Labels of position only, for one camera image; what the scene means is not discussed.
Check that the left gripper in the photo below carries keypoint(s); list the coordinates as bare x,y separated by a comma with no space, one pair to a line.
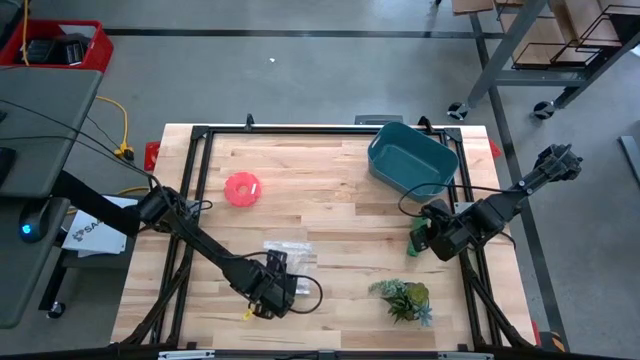
275,297

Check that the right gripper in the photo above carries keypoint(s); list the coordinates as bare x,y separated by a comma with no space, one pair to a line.
450,232

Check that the green bandage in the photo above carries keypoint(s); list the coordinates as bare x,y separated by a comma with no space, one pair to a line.
414,250

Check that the clear plastic bag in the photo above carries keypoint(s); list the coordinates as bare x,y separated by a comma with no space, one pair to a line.
302,260

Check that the teal plastic bin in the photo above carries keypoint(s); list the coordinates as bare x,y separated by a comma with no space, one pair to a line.
412,160

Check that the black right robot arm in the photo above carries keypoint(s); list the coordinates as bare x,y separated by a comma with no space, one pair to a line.
520,192

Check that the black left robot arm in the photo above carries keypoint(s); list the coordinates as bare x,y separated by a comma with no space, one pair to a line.
200,240

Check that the yellow gripper tag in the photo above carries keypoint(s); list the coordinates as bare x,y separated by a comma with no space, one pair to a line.
248,314

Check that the artificial succulent plant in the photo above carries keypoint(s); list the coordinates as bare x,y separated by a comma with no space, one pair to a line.
405,300

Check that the red table clamp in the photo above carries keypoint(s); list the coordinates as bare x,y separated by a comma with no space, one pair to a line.
494,149
151,156

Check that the small grey box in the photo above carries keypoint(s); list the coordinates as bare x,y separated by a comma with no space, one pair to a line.
367,119

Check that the black caster wheel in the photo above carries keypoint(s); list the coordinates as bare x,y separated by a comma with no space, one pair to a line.
457,110
543,109

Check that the white printed paper sheet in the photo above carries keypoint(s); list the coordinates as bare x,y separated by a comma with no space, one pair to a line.
95,235

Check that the grey metal cart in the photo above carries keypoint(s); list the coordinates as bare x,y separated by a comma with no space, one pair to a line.
550,40

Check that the round black desk device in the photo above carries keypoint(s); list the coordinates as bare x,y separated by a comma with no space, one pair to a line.
32,225

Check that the red plastic crate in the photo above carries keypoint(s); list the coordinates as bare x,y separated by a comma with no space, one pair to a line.
102,50

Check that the grey desk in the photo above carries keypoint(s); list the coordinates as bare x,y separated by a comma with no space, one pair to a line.
40,115

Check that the black equipment in crate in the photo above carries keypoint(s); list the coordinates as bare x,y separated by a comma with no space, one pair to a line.
55,50

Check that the black metal table frame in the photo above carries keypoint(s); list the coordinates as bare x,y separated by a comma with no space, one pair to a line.
300,131

